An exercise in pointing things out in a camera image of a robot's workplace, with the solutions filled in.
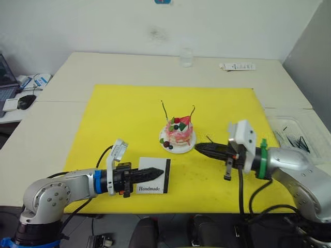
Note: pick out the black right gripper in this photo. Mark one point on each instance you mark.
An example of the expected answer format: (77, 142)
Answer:
(234, 157)

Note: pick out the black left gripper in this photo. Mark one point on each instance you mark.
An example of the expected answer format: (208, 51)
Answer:
(121, 178)

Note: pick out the white Handmade matchbox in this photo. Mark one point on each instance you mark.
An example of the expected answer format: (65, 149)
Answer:
(151, 186)

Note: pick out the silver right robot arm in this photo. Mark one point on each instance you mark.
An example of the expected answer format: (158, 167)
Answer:
(297, 170)

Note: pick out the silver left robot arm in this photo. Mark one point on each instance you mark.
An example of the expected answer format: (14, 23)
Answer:
(49, 196)

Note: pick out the white round cake plate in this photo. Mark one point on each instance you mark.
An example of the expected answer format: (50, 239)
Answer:
(181, 150)

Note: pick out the pink fruit-topped cake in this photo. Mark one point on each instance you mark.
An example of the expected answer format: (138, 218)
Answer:
(179, 133)

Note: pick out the thin dark candle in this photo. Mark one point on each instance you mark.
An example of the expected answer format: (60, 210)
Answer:
(165, 111)
(192, 111)

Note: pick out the yellow table mat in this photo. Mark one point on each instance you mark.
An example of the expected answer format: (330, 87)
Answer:
(124, 124)

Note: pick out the dark rounded shape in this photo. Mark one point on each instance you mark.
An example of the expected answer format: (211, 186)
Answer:
(144, 232)
(212, 232)

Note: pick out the grey metal device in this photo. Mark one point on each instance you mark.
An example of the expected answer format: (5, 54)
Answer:
(101, 240)

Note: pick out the clear plastic tray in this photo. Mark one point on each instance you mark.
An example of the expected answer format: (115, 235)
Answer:
(292, 129)

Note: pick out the clear plastic cup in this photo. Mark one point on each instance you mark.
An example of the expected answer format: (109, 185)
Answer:
(186, 58)

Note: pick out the black computer mouse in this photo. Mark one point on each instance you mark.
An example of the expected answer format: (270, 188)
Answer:
(26, 101)

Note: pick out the blue and white packet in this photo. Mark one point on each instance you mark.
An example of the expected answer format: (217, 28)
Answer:
(26, 81)
(42, 78)

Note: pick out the small white card box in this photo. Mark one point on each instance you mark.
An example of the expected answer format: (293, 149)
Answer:
(11, 104)

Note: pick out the grey laptop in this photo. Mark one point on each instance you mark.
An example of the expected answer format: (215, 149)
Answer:
(6, 82)

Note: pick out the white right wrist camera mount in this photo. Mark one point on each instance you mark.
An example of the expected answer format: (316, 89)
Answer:
(244, 134)

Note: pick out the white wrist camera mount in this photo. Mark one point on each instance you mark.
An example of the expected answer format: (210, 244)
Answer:
(117, 152)
(244, 134)

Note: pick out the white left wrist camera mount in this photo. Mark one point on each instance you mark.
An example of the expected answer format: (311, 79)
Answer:
(117, 152)

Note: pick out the blue wall sticker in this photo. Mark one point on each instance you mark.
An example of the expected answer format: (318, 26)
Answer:
(164, 1)

